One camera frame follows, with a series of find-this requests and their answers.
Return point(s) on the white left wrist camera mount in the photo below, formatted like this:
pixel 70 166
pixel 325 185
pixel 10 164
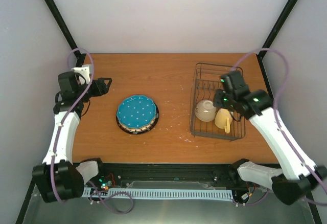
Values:
pixel 83 73

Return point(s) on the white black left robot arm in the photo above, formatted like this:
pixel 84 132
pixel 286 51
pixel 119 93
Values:
pixel 57 179

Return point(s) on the cream ceramic bowl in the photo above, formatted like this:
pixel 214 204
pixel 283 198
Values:
pixel 205 110

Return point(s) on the black aluminium frame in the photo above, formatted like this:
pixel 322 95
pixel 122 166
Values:
pixel 164 170

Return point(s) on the metal floor plate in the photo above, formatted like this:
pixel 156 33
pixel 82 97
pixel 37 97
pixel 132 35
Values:
pixel 80 210

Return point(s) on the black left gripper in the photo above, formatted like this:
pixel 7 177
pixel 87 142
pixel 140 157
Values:
pixel 100 87

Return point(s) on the black striped plate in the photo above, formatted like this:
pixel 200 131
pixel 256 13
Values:
pixel 139 131

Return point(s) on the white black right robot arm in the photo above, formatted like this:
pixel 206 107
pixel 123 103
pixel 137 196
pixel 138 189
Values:
pixel 298 174

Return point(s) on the teal polka dot plate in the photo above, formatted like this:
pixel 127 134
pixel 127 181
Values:
pixel 136 111

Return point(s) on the white slotted cable duct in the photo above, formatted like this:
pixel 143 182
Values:
pixel 169 194

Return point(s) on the yellow ceramic mug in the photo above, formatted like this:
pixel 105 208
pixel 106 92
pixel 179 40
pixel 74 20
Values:
pixel 223 120

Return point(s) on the dark wire dish rack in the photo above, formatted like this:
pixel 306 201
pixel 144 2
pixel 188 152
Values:
pixel 206 81

